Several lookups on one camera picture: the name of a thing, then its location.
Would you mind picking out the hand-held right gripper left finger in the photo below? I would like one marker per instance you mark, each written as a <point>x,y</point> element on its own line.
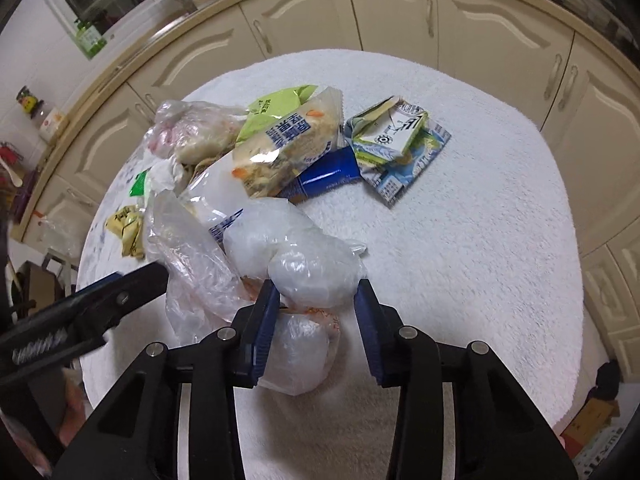
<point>265,330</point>

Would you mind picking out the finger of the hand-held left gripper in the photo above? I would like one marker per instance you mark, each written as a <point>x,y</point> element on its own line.
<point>120,300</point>

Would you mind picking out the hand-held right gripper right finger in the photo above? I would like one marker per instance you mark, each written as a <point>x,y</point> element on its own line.
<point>372,330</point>

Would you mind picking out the yellow wrapper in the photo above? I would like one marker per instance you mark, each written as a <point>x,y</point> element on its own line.
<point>127,230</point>

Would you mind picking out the thin clear plastic bag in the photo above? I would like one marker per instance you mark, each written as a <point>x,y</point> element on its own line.
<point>190,260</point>

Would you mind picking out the white plastic bag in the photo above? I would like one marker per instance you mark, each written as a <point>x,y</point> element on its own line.
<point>300,250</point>

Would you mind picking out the small green wrapper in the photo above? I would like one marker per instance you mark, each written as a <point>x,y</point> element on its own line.
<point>139,185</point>

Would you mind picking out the green white wrapper with ball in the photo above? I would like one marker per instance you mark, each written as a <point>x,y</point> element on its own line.
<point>167,175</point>

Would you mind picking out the white wrapper with blue print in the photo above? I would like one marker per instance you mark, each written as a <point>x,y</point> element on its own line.
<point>215,190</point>

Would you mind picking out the blue and brown wrapper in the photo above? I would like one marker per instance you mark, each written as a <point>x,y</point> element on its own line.
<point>325,175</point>

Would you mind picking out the clear bag with food scraps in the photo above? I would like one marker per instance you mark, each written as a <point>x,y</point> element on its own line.
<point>195,130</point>

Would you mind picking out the crushed milk carton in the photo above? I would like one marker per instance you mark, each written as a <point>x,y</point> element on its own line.
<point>395,145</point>

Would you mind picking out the white blue food packet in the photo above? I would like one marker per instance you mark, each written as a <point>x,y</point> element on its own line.
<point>290,145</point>

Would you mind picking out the green snack packet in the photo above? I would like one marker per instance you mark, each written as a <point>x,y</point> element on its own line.
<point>280,102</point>

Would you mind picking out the white towel covered table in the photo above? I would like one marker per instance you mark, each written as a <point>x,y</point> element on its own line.
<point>92,255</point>

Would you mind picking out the hanging clear plastic bag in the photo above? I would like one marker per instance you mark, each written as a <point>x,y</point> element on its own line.
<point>57,235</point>

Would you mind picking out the glass jar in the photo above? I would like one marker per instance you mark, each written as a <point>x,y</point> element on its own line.
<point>52,126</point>

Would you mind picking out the yellow label bottle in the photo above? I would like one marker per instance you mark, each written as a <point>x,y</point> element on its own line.
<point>30,102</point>

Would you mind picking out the cardboard box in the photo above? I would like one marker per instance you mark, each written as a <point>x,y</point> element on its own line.
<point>590,420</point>

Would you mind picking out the green dish soap bottle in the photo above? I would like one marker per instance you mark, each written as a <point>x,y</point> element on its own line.
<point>91,40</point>

